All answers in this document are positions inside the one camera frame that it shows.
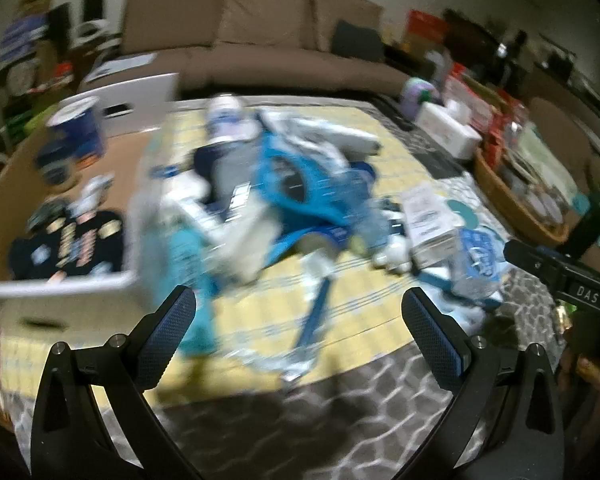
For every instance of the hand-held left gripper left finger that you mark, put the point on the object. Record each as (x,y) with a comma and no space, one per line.
(165,342)

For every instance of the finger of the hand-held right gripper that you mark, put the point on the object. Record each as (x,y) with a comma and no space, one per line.
(530,260)

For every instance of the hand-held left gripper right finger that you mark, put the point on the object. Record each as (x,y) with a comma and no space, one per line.
(435,342)

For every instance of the clear plastic bottle blue label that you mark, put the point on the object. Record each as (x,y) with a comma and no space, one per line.
(477,265)

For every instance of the white storage bin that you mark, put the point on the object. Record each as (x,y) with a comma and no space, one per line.
(130,105)

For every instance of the person's right hand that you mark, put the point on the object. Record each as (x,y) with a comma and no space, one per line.
(597,380)

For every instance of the wicker basket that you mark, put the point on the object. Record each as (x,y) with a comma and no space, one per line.
(520,210)

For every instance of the teal packet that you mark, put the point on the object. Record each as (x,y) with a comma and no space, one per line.
(190,280)

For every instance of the yellow checkered mat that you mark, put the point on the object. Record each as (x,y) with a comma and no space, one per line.
(360,290)

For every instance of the small white round object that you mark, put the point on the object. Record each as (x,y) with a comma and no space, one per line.
(392,255)

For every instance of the white labelled box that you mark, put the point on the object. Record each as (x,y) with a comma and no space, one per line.
(430,225)

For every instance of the blue and white strip packet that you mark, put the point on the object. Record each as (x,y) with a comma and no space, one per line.
(312,320)

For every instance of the black printed packet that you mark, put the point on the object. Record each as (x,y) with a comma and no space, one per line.
(70,245)

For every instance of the white tissue box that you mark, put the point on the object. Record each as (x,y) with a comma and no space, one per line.
(447,127)

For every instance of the small white figurine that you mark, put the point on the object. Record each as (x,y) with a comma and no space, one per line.
(94,195)

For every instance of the red and white package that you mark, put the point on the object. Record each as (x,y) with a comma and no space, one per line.
(462,92)

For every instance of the navy blue pouch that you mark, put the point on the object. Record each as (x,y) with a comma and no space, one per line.
(212,165)

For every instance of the purple and green ball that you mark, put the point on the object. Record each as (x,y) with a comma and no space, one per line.
(417,96)

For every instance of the dark blue round tin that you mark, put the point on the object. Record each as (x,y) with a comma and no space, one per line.
(55,167)

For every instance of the long white box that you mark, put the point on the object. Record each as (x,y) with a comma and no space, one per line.
(340,135)

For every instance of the blue tin can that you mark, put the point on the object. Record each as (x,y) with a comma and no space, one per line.
(77,127)

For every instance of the white bottle with blue label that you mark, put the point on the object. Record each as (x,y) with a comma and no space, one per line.
(227,117)

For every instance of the red box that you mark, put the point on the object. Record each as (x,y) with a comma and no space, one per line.
(425,27)

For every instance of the dark cushion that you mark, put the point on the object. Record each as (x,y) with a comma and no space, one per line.
(357,40)

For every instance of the brown sofa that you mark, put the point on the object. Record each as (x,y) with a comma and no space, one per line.
(265,25)

